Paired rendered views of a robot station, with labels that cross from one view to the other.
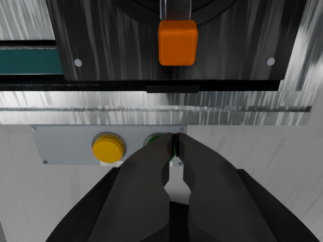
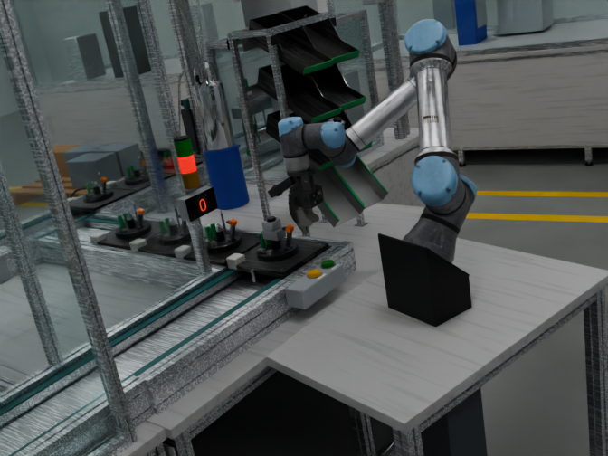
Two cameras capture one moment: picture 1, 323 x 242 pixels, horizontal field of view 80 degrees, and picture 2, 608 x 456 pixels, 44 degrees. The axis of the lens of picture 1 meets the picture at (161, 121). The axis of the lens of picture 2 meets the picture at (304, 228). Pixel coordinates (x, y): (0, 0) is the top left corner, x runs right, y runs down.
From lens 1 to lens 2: 2.34 m
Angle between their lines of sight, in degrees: 90
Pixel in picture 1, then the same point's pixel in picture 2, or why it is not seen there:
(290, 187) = not seen: hidden behind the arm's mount
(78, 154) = (308, 282)
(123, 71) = (293, 263)
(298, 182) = not seen: hidden behind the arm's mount
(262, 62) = (318, 245)
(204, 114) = (325, 256)
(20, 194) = (322, 362)
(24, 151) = (298, 344)
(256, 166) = not seen: hidden behind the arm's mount
